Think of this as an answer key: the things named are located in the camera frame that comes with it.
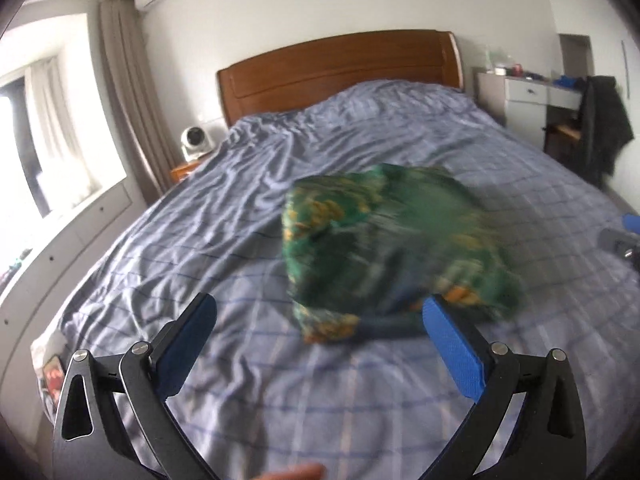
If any wooden nightstand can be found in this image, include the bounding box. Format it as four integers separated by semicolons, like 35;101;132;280
170;156;212;184

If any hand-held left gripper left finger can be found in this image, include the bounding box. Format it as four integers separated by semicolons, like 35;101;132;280
52;292;218;480

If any beige curtain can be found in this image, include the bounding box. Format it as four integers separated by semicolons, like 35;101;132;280
97;0;173;206

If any green printed garment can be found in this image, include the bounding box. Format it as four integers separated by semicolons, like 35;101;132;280
280;162;526;346

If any white desk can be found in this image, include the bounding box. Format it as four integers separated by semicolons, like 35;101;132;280
472;70;583;153

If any white built-in cabinet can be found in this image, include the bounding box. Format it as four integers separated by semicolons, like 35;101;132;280
0;175;147;411

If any bed with blue checked sheet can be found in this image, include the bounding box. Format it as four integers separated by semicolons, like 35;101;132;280
32;80;640;480

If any white bag with red print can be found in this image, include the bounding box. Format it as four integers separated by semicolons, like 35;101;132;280
31;330;69;424

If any window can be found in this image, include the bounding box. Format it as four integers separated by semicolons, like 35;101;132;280
0;17;128;221

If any white desk fan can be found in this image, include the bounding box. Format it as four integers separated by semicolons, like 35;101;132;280
180;125;214;162

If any dark jacket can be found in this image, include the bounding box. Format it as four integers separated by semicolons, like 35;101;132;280
577;75;636;188

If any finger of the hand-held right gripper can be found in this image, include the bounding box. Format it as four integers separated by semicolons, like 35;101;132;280
599;212;640;267

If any sheer white curtain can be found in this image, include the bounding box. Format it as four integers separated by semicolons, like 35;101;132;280
25;57;96;201

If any wooden headboard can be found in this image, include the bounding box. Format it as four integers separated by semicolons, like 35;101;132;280
216;30;465;128

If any person's left hand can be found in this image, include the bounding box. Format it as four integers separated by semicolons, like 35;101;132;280
260;464;328;480

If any wooden chair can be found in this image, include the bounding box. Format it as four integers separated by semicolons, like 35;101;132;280
542;120;583;161

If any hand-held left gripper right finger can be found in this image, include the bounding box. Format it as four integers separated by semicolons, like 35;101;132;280
421;294;588;480

